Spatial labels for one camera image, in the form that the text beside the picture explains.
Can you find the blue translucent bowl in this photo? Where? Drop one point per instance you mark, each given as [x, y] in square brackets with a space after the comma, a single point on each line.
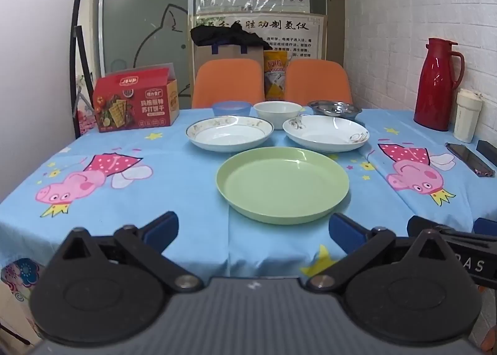
[231, 108]

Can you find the brown paper bag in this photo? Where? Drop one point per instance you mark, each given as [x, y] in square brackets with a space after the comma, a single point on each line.
[233, 53]

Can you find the red thermos jug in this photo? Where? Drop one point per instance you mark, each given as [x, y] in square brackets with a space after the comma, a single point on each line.
[437, 87]

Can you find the blue cartoon tablecloth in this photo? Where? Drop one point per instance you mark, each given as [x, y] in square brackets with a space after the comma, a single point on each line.
[155, 184]

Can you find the floral printed bag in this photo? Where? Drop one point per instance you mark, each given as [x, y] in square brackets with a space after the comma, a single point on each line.
[21, 273]

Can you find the green plastic plate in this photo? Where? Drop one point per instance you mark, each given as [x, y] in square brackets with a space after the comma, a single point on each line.
[283, 184]

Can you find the yellow packet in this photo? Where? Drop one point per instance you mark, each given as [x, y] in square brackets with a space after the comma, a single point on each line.
[276, 75]

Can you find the floral printed cloth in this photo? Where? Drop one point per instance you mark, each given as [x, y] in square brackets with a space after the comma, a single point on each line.
[84, 118]

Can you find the orange chair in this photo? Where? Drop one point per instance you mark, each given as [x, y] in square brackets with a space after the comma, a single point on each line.
[318, 81]
[229, 83]

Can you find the white ceramic bowl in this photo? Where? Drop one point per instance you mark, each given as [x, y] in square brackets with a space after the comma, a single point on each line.
[277, 112]

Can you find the stainless steel bowl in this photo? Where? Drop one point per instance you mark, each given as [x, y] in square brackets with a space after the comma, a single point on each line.
[334, 109]

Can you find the black cloth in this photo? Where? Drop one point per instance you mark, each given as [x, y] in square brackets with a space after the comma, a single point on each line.
[225, 34]

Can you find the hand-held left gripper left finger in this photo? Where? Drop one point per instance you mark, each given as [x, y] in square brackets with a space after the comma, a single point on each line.
[161, 229]

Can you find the white tumbler cup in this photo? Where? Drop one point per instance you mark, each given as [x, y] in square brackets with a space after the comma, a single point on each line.
[468, 118]

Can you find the red biscuit carton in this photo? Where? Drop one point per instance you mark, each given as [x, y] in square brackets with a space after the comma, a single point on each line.
[132, 102]

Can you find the white board black frame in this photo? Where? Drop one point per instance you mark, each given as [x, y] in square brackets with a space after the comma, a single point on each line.
[35, 67]

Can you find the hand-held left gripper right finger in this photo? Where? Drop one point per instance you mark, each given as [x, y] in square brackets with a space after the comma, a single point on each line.
[345, 231]

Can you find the white plate brown print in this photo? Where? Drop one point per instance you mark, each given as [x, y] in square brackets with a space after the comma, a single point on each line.
[326, 133]

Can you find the white plate gold rim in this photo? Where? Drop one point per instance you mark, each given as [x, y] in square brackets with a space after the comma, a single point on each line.
[229, 135]

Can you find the frosted glass partition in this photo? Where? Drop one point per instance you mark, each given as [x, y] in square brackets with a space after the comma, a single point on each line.
[139, 21]

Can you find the white text wall poster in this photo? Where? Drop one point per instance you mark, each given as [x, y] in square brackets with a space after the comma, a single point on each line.
[295, 29]

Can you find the black smartphone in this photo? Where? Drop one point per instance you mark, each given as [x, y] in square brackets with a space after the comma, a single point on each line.
[470, 159]

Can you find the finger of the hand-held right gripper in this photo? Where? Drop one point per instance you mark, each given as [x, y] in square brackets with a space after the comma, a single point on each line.
[417, 225]
[486, 226]

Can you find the black flat device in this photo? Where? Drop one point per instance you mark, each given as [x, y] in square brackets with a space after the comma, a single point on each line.
[488, 151]

